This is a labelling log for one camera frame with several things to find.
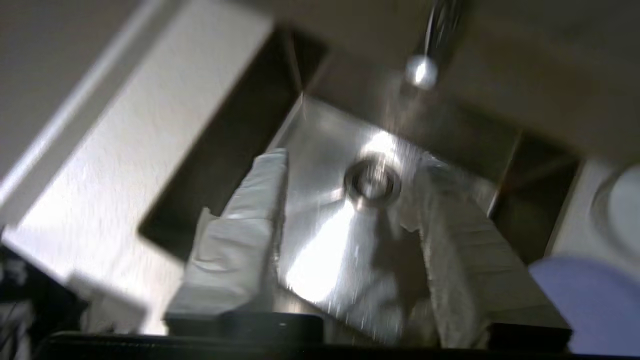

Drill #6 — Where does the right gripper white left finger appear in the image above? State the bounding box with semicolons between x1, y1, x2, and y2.
164;148;291;323

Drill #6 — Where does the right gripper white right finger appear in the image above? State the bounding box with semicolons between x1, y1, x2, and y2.
400;157;573;350

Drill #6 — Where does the purple plate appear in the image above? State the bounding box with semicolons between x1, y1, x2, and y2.
529;256;640;356

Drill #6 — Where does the white bowl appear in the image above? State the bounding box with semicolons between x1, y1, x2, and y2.
590;165;640;256

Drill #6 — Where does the stainless steel sink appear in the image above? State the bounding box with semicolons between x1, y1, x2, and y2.
137;25;583;346

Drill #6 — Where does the round metal drain strainer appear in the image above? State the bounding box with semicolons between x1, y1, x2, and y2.
344;159;402;208

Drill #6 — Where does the pale counter edge strip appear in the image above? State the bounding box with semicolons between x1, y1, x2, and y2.
0;0;176;226

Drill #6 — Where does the chrome gooseneck faucet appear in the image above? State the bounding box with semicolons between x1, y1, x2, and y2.
404;0;463;92

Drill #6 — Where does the grey glossy cabinet door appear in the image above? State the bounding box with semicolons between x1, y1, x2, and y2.
0;235;86;360

